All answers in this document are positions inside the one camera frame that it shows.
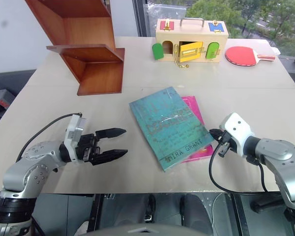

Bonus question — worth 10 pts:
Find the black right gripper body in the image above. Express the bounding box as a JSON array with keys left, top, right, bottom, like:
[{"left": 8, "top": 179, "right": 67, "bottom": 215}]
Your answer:
[{"left": 220, "top": 130, "right": 239, "bottom": 155}]

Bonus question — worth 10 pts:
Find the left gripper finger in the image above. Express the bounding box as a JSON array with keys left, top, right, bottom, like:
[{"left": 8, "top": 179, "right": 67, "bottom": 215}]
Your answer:
[
  {"left": 95, "top": 127, "right": 127, "bottom": 140},
  {"left": 91, "top": 148, "right": 129, "bottom": 166}
]

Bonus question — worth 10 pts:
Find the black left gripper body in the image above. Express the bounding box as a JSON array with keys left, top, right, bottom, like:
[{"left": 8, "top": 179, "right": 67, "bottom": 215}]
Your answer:
[{"left": 76, "top": 133, "right": 101, "bottom": 165}]

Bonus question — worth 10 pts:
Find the pink book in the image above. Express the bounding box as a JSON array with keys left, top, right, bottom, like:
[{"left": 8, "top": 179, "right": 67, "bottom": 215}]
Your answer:
[{"left": 180, "top": 95, "right": 215, "bottom": 164}]

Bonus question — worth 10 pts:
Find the teal paperback book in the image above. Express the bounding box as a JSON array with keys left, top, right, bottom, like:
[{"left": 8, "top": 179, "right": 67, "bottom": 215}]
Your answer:
[{"left": 128, "top": 86, "right": 215, "bottom": 173}]

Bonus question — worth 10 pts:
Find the brown wooden bookshelf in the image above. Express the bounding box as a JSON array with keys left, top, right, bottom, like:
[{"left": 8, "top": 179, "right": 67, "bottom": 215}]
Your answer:
[{"left": 24, "top": 0, "right": 126, "bottom": 96}]

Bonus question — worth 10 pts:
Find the red table tennis paddle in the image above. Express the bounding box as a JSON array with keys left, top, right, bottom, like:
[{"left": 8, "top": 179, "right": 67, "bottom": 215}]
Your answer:
[{"left": 224, "top": 45, "right": 277, "bottom": 67}]

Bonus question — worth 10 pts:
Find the wooden lock box toy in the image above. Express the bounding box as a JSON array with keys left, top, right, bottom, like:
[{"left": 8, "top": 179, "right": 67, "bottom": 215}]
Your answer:
[{"left": 151, "top": 17, "right": 230, "bottom": 67}]

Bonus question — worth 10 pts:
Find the grey and red box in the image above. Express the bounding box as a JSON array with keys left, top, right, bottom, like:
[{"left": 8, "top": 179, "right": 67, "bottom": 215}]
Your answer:
[{"left": 0, "top": 88, "right": 16, "bottom": 112}]

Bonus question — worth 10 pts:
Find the clear plastic bag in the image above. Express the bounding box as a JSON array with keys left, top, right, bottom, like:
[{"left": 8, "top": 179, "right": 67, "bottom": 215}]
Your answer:
[{"left": 143, "top": 3, "right": 188, "bottom": 38}]

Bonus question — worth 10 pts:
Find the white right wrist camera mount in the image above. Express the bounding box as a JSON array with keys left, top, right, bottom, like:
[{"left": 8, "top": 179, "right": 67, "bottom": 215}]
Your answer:
[{"left": 219, "top": 112, "right": 256, "bottom": 157}]

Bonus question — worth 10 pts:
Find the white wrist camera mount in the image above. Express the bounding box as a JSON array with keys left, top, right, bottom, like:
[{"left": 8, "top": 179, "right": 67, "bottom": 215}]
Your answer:
[
  {"left": 219, "top": 112, "right": 256, "bottom": 157},
  {"left": 63, "top": 114, "right": 88, "bottom": 164}
]

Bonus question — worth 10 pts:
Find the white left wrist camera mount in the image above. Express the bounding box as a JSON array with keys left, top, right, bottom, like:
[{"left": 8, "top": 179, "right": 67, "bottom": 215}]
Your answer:
[{"left": 63, "top": 114, "right": 88, "bottom": 164}]

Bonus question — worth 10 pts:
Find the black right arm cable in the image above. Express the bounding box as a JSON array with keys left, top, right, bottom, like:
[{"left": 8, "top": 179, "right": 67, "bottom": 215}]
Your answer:
[{"left": 208, "top": 144, "right": 287, "bottom": 196}]

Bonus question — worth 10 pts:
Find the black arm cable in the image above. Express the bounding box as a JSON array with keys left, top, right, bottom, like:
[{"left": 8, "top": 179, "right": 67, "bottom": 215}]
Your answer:
[
  {"left": 15, "top": 112, "right": 83, "bottom": 163},
  {"left": 208, "top": 144, "right": 287, "bottom": 196}
]

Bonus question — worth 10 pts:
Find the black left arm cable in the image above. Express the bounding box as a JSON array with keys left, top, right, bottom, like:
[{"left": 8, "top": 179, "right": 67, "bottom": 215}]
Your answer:
[{"left": 15, "top": 112, "right": 83, "bottom": 163}]

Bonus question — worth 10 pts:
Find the gold chain with key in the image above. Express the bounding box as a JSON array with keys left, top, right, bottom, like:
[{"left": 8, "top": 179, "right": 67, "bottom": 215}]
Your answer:
[{"left": 173, "top": 59, "right": 190, "bottom": 70}]

